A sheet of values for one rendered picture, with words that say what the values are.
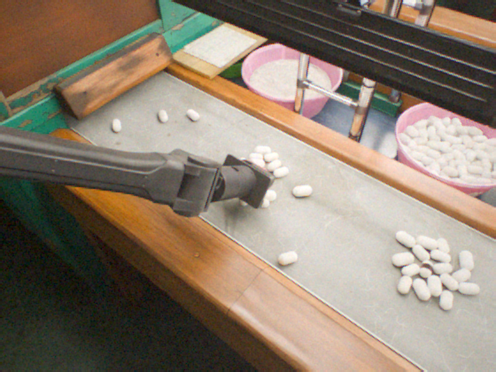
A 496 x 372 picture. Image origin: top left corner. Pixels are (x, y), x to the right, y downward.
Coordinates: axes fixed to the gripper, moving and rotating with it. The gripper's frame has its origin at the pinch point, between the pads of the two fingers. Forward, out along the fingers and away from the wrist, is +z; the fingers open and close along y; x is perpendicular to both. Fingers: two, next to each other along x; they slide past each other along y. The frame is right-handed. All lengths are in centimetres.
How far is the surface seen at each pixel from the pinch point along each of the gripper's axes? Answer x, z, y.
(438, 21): -54, 66, -5
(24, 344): 95, 4, 56
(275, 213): 4.2, -2.5, -6.2
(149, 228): 14.1, -18.4, 8.8
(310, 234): 4.1, -2.4, -14.3
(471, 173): -17.7, 25.1, -33.2
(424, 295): 2.3, -3.3, -35.6
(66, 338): 89, 11, 47
